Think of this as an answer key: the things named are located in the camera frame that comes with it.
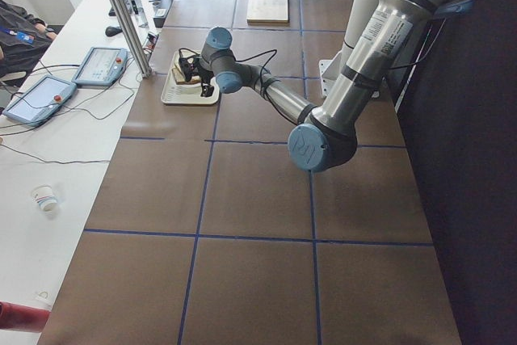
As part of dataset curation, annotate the plain bread slice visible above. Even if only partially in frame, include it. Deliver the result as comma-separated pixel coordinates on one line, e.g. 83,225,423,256
174,57,199,74

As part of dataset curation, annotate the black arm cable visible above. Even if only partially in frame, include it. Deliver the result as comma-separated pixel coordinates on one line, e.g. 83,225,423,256
177,48,425,99

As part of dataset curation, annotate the white pillar with base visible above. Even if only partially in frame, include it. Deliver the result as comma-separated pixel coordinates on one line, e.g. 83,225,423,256
318,0,378,99

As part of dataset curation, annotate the near blue teach pendant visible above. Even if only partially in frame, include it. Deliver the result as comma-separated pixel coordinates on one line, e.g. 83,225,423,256
2,75,78,127

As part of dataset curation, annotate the wooden cutting board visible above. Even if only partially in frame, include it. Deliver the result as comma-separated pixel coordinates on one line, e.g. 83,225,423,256
246,0,289,23

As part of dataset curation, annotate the red bottle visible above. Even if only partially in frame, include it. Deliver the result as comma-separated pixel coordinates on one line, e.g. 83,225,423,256
0,301,50,333

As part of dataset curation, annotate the person in dark jacket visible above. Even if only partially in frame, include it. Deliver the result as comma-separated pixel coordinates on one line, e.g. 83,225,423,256
1,0,57,86

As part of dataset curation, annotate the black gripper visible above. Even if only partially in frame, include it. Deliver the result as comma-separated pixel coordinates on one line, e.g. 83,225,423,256
198,68,215,98

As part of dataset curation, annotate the aluminium frame post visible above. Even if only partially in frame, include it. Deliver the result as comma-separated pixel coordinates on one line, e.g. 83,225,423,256
109,0,152,78

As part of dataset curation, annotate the blue teach pendant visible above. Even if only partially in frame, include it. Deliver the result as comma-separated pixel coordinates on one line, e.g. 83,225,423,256
2,75,78,127
72,47,128,89

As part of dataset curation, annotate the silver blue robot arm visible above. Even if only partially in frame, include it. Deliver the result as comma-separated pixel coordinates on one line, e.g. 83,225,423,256
194,0,472,172

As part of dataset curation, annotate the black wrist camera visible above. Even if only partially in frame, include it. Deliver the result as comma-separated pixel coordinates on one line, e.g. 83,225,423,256
179,48,200,82

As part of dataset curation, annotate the white paper cup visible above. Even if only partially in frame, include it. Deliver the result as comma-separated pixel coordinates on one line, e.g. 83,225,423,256
32,185,57,212

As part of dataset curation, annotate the cream plastic tray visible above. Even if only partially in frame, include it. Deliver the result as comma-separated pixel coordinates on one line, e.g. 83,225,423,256
161,51,220,105

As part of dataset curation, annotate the black computer mouse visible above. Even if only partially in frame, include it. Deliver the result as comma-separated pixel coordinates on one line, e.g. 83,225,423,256
105,26,122,37

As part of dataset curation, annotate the bread slice with fried egg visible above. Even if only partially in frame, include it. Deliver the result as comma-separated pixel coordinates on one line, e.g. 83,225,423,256
171,68,201,86

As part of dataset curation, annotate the far blue teach pendant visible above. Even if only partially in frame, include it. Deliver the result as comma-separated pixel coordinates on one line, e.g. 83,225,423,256
72,47,128,89

